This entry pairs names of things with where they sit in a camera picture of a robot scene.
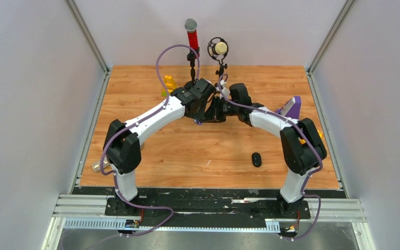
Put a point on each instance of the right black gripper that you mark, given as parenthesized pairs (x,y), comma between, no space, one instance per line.
(216,116)

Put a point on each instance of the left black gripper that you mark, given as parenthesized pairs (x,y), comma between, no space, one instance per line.
(200,116)

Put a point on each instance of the black earbud charging case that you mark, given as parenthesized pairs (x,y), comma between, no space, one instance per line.
(256,159)

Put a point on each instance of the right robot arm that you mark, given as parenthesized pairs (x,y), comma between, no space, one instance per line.
(302,145)

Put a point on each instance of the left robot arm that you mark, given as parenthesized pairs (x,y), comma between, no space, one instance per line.
(124,140)

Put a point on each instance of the yellow green toy block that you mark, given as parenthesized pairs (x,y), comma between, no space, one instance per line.
(170,85)

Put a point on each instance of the black tripod mic stand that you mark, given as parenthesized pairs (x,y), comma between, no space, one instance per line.
(222,67)

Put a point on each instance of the black round-base mic stand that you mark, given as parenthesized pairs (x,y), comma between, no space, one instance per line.
(193,59)

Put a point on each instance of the cream condenser microphone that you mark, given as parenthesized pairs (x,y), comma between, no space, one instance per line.
(217,49)

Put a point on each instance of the white phone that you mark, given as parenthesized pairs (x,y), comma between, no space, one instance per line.
(288,106)

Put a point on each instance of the purple phone stand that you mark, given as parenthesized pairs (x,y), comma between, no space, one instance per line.
(297,109)

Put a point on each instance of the red microphone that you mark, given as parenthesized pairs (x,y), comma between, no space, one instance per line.
(191,29)

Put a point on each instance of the yellow toy vehicle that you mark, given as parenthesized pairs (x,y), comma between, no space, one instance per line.
(302,141)

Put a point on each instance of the silver glitter microphone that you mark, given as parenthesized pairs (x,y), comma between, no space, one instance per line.
(97,166)

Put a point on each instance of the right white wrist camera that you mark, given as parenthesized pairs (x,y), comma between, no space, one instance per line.
(222,89)

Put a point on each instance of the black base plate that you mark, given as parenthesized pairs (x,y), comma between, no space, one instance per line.
(197,207)

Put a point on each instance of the white cable duct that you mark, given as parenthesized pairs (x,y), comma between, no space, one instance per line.
(125,224)

